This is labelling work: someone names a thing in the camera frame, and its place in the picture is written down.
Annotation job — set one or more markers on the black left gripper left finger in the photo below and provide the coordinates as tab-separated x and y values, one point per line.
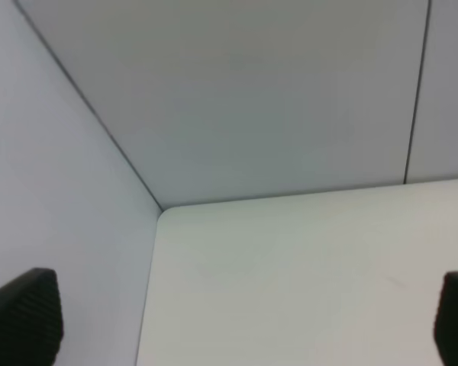
31	319

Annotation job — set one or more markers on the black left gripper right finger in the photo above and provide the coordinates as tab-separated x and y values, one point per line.
446	321

